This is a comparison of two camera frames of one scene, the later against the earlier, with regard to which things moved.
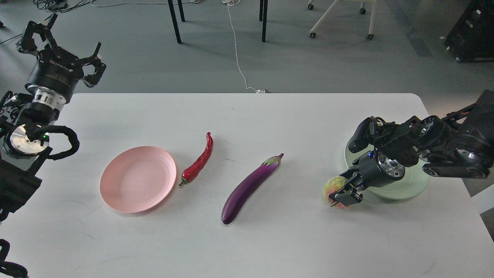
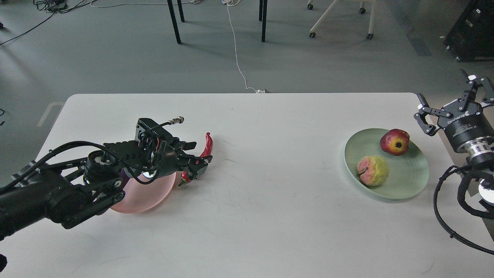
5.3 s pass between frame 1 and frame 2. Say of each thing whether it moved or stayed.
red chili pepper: stayed
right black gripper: moved
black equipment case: stayed
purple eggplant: moved
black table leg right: stayed
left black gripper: moved
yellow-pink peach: moved
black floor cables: stayed
